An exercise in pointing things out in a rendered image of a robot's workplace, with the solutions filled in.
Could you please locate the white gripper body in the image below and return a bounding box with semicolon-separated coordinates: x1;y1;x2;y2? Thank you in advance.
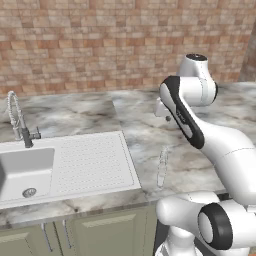
154;97;175;122

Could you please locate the white sink with drainboard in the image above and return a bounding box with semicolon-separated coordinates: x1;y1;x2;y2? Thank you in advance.
0;130;142;211

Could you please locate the pale green cupboard door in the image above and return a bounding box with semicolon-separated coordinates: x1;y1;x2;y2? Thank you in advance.
0;222;58;256
55;204;158;256

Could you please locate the silver spring tap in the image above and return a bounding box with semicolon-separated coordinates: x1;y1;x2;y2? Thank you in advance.
4;90;42;149

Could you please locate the silver cupboard handle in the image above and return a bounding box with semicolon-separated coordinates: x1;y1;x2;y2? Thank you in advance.
40;222;54;253
62;219;73;250

